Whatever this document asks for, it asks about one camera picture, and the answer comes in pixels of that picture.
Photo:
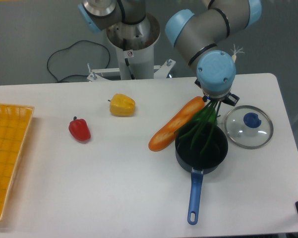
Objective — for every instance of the dark pot blue handle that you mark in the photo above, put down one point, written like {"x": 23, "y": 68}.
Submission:
{"x": 199, "y": 156}

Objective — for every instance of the orange baguette bread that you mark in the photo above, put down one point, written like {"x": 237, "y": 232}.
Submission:
{"x": 166, "y": 135}

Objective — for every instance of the green onion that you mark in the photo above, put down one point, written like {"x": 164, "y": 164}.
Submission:
{"x": 215, "y": 73}

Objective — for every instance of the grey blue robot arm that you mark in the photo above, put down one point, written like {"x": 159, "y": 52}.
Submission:
{"x": 191, "y": 35}

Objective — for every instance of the yellow woven basket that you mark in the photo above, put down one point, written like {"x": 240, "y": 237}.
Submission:
{"x": 15, "y": 121}

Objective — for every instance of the glass lid blue knob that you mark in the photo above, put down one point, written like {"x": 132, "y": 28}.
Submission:
{"x": 248, "y": 127}

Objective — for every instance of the red bell pepper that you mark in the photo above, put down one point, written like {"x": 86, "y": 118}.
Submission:
{"x": 79, "y": 129}

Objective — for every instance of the yellow bell pepper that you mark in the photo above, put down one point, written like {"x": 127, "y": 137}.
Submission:
{"x": 122, "y": 105}

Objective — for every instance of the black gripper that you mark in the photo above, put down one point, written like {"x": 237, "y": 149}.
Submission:
{"x": 229, "y": 99}

